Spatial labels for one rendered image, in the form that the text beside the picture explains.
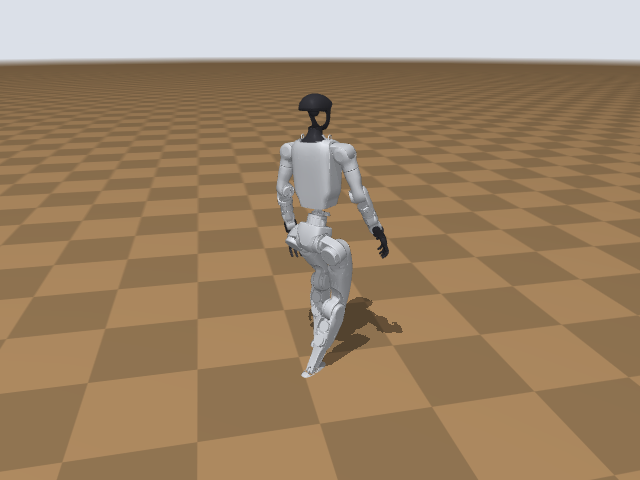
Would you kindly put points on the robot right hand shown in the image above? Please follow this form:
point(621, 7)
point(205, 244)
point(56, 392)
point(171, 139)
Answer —
point(379, 234)

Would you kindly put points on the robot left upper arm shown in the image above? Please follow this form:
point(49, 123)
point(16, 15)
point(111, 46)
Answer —
point(283, 187)

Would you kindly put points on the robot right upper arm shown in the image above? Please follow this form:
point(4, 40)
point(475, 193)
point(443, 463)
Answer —
point(345, 155)

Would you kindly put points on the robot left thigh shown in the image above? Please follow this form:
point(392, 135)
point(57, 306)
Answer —
point(321, 277)

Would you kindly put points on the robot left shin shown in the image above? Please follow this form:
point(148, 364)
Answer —
point(317, 298)

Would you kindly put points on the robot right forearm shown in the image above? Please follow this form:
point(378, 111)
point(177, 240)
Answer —
point(368, 212)

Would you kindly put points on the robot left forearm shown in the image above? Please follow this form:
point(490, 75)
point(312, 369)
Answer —
point(287, 211)

